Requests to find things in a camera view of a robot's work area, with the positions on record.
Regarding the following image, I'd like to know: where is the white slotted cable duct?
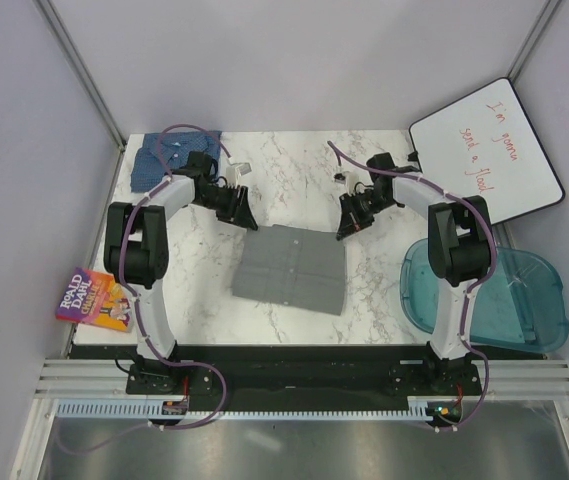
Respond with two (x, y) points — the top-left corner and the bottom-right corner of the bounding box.
(56, 398), (462, 421)

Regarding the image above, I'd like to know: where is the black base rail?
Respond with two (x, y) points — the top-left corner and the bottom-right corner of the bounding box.
(126, 341), (485, 414)

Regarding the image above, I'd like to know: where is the white whiteboard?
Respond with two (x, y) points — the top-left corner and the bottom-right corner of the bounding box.
(409, 78), (565, 224)

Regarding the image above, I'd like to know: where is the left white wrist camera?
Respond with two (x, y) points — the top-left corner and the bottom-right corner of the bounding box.
(224, 162), (252, 187)

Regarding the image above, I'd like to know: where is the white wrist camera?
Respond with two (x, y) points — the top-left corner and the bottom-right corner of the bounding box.
(224, 162), (252, 187)
(333, 171), (359, 194)

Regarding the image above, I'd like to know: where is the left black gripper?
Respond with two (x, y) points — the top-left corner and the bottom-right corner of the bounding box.
(193, 184), (258, 231)

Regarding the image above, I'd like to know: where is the teal plastic bin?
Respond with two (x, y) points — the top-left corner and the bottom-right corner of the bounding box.
(400, 239), (569, 354)

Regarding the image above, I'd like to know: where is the aluminium frame post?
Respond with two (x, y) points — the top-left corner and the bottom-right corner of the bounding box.
(33, 0), (128, 148)
(507, 0), (563, 85)

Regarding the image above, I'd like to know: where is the left aluminium frame post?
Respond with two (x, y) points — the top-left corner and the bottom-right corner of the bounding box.
(33, 0), (128, 148)

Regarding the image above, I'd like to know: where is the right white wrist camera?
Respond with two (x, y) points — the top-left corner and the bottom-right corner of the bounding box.
(333, 171), (359, 194)

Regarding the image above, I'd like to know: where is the purple cable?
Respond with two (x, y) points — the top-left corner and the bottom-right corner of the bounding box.
(326, 140), (498, 434)
(53, 123), (238, 455)

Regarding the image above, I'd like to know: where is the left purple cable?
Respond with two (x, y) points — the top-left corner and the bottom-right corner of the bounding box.
(53, 123), (238, 455)

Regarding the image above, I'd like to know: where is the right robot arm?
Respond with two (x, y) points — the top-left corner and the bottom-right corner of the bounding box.
(334, 152), (497, 394)

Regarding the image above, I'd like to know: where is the Roald Dahl book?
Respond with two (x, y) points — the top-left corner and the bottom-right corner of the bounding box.
(55, 268), (132, 332)

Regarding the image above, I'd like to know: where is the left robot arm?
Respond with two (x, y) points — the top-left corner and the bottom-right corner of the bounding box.
(103, 152), (258, 393)

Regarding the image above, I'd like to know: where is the right aluminium frame post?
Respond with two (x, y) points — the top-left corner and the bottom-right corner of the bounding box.
(507, 0), (563, 85)

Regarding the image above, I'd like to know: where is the blue checked folded shirt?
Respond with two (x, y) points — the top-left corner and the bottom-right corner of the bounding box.
(130, 131), (221, 193)

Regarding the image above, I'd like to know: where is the grey long sleeve shirt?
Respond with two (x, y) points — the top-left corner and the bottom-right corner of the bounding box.
(231, 225), (347, 316)

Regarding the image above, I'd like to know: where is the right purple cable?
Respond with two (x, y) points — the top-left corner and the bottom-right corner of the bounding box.
(326, 140), (498, 434)

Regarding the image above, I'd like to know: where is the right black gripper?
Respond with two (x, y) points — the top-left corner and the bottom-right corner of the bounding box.
(338, 189), (395, 240)

